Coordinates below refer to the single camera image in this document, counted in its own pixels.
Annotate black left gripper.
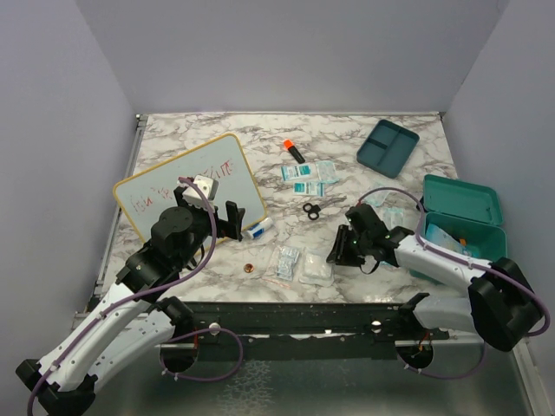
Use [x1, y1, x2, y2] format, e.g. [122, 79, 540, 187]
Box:
[175, 187, 245, 270]

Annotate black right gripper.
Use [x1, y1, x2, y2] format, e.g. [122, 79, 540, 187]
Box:
[326, 224, 371, 267]

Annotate white gauze packet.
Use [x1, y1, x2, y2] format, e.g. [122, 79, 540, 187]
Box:
[298, 250, 334, 287]

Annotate large blue bandage packet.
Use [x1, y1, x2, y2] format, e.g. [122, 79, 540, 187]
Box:
[425, 224, 480, 257]

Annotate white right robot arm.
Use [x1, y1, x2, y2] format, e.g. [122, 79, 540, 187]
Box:
[326, 204, 549, 352]

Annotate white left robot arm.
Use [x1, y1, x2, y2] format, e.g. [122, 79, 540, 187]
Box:
[16, 184, 245, 415]

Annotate teal medicine box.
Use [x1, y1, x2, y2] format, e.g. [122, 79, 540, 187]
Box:
[421, 174, 507, 261]

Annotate white blue tube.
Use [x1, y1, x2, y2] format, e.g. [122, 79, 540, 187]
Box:
[244, 217, 274, 239]

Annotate small clear teal packet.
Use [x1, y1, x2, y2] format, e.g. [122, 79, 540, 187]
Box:
[364, 190, 390, 207]

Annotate clear bag of plasters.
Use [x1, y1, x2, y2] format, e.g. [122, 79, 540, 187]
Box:
[263, 245, 301, 283]

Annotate teal wipe packet lower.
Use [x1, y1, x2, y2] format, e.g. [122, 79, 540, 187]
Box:
[293, 181, 325, 197]

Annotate teal wipe packet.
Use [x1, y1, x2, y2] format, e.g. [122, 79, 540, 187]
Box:
[280, 164, 317, 182]
[293, 181, 325, 197]

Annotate white dressing packet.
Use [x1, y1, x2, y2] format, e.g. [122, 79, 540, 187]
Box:
[316, 160, 339, 185]

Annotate teal wipe packet upper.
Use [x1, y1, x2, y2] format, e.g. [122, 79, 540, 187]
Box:
[280, 164, 317, 182]

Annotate orange black highlighter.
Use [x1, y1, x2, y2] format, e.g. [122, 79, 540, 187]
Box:
[284, 140, 305, 164]

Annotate yellow framed whiteboard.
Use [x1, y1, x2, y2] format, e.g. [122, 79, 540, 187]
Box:
[113, 133, 267, 242]

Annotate blue divided tray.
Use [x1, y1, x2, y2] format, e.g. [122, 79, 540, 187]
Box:
[356, 120, 420, 179]

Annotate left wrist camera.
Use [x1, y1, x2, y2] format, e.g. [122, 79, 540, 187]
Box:
[178, 174, 219, 210]

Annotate black handled scissors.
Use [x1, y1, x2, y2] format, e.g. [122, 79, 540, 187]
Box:
[303, 197, 346, 221]

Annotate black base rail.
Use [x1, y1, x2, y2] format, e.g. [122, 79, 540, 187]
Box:
[86, 301, 473, 361]

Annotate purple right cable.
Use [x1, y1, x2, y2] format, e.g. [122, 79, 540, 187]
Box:
[357, 186, 551, 380]

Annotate purple cable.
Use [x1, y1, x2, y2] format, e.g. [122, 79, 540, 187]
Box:
[357, 186, 551, 380]
[26, 175, 218, 416]

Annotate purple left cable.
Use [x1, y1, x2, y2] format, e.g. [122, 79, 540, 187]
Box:
[26, 175, 218, 416]

